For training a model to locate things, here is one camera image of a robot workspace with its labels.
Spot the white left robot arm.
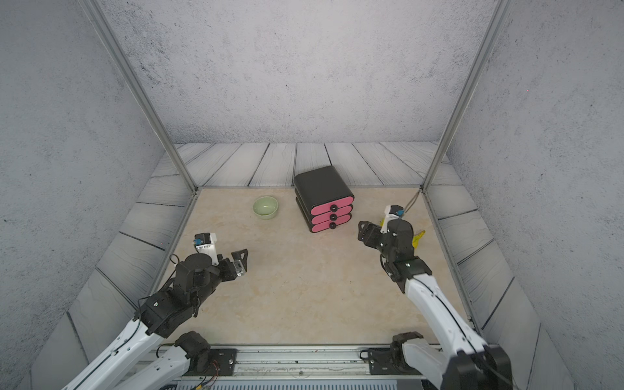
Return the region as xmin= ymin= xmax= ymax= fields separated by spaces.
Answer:
xmin=66 ymin=250 xmax=249 ymax=389

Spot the pink drawer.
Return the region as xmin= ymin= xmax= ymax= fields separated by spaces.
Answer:
xmin=310 ymin=196 xmax=354 ymax=215
xmin=311 ymin=205 xmax=353 ymax=224
xmin=310 ymin=214 xmax=352 ymax=233

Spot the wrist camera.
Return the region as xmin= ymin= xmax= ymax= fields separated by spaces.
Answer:
xmin=193 ymin=232 xmax=219 ymax=266
xmin=380 ymin=205 xmax=405 ymax=234

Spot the pink bottom drawer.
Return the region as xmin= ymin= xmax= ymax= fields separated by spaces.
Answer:
xmin=310 ymin=214 xmax=352 ymax=233

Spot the black drawer cabinet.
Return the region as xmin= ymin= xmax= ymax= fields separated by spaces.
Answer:
xmin=294 ymin=166 xmax=355 ymax=230

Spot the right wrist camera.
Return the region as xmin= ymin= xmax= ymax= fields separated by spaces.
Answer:
xmin=380 ymin=205 xmax=405 ymax=234

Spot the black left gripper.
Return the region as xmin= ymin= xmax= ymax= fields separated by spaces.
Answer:
xmin=190 ymin=247 xmax=250 ymax=311

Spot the yellow banana bunch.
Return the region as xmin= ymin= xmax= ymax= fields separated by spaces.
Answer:
xmin=412 ymin=230 xmax=426 ymax=249

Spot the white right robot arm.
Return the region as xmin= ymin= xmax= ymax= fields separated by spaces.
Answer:
xmin=357 ymin=219 xmax=514 ymax=389

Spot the light green bowl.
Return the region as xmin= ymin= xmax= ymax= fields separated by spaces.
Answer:
xmin=252 ymin=196 xmax=279 ymax=219

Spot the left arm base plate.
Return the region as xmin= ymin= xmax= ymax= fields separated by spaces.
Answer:
xmin=186 ymin=348 xmax=238 ymax=379

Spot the pink top drawer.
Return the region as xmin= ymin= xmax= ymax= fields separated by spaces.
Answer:
xmin=310 ymin=196 xmax=354 ymax=215

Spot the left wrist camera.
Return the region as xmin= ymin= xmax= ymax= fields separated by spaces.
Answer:
xmin=193 ymin=232 xmax=219 ymax=266

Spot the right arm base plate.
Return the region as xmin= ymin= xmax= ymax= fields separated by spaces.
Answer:
xmin=359 ymin=347 xmax=419 ymax=375

